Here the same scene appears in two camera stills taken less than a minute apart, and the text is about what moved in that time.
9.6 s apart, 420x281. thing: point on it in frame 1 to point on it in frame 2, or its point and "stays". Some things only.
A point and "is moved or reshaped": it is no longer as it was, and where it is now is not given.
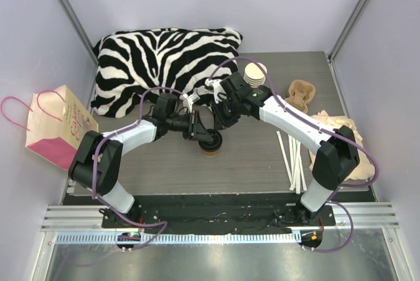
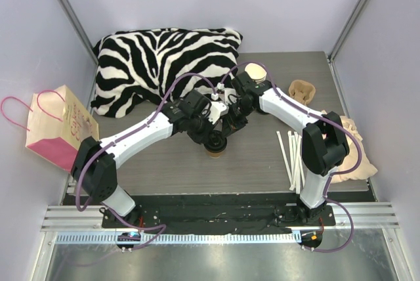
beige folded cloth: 365,169 stays
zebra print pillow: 130,62 stays
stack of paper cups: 253,75 stays
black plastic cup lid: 214,145 is moved or reshaped
